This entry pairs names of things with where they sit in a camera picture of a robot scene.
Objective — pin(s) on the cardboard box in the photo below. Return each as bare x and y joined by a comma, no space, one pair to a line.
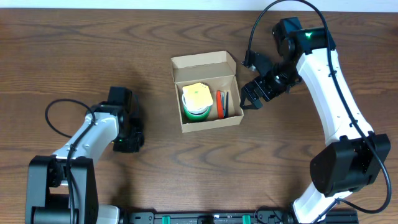
218,71

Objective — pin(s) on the white tape roll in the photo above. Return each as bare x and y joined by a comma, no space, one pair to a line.
194,106

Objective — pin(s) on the black mounting rail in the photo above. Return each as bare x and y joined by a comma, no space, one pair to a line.
258,217

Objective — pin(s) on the red utility knife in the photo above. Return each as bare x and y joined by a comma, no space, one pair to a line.
226,103

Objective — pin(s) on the yellow sticky note pad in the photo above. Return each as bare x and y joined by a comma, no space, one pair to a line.
198,91

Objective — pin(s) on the green tape roll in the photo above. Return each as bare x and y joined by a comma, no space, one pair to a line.
197,117

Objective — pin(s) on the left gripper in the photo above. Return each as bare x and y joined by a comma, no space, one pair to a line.
137,142

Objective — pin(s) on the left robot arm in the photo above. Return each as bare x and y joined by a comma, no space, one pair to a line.
61,188

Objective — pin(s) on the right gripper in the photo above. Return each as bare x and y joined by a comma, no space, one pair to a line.
259,83

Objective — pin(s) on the red black stapler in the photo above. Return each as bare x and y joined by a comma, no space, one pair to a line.
220,104

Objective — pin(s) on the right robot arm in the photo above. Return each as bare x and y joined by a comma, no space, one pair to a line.
354,154

